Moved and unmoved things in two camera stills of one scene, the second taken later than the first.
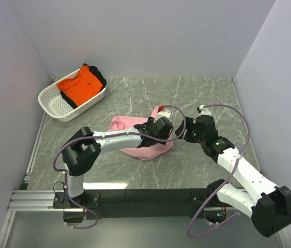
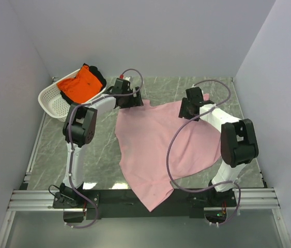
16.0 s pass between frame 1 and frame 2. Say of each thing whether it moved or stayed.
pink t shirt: moved
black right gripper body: moved
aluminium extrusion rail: stayed
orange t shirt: stayed
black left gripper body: moved
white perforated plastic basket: stayed
